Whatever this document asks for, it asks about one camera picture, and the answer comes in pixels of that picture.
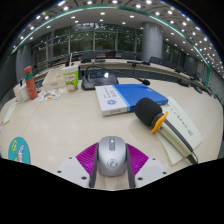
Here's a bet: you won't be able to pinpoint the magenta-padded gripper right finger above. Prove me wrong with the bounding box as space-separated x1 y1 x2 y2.
125 143 169 190

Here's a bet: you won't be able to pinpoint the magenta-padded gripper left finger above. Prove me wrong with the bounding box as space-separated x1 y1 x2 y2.
54 142 101 189

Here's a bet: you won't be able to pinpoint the silver computer mouse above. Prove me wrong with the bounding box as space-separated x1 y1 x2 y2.
97 135 128 178

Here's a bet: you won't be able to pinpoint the round teal cartoon mouse pad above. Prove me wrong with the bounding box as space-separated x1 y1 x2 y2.
7 136 32 165

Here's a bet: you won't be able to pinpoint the pale paper sheet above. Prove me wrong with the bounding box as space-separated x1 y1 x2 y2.
155 96 204 166

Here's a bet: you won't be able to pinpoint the handheld microphone with black foam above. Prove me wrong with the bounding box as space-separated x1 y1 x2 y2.
134 97 200 165

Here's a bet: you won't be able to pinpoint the colourful printed leaflet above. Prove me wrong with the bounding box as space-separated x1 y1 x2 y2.
33 87 66 103

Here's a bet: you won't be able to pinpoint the blue and white book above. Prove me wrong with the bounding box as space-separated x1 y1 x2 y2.
94 83 169 117

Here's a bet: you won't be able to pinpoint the white and green paper cup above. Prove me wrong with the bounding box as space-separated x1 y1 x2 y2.
61 64 80 93

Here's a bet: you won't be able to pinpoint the tall white cup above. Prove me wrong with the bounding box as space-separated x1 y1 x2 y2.
12 83 22 104

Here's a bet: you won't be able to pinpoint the red drink bottle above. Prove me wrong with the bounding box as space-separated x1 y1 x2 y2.
23 65 39 101

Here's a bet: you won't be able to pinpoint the dark office chairs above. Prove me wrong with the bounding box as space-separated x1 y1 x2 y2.
63 49 204 94

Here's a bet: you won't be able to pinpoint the ceiling lights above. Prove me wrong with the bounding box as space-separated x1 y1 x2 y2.
11 0 224 81

